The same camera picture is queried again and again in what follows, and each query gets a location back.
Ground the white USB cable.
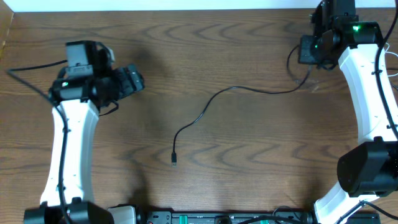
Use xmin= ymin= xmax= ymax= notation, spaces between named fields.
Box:
xmin=384 ymin=43 xmax=398 ymax=78

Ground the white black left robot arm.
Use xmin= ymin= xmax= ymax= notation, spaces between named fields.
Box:
xmin=24 ymin=98 xmax=137 ymax=223

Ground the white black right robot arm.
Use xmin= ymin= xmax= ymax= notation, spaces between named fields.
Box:
xmin=298 ymin=0 xmax=397 ymax=223

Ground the brown cardboard side panel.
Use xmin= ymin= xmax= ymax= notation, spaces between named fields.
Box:
xmin=0 ymin=0 xmax=14 ymax=57

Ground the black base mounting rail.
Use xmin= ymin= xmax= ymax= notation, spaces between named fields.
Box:
xmin=137 ymin=211 xmax=381 ymax=224

